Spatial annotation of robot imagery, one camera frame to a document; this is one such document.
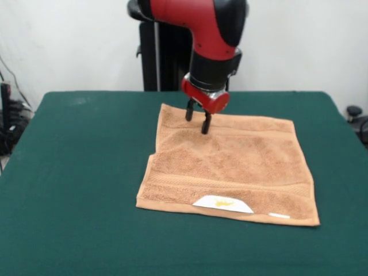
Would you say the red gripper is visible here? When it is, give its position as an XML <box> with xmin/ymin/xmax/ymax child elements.
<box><xmin>181</xmin><ymin>73</ymin><xmax>231</xmax><ymax>135</ymax></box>

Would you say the tan terry towel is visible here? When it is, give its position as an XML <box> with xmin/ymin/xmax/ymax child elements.
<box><xmin>135</xmin><ymin>103</ymin><xmax>321</xmax><ymax>227</ymax></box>

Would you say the dark green table cloth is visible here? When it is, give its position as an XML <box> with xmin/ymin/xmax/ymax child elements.
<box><xmin>0</xmin><ymin>90</ymin><xmax>368</xmax><ymax>276</ymax></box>

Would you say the black robot pedestal with handle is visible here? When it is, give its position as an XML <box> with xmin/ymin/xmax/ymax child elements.
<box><xmin>128</xmin><ymin>0</ymin><xmax>193</xmax><ymax>92</ymax></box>

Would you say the black cable bundle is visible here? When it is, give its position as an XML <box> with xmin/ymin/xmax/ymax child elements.
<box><xmin>0</xmin><ymin>99</ymin><xmax>36</xmax><ymax>158</ymax></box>

